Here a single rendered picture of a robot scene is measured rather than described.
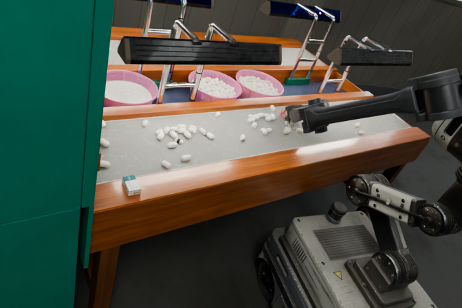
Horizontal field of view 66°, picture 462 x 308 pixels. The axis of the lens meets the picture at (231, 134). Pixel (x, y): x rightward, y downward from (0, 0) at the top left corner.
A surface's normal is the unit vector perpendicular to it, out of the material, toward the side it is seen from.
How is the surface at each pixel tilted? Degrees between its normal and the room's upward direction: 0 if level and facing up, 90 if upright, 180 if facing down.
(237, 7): 90
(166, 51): 54
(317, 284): 90
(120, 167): 0
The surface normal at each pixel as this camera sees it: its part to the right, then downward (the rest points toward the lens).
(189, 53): 0.58, 0.10
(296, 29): 0.33, 0.62
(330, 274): 0.28, -0.79
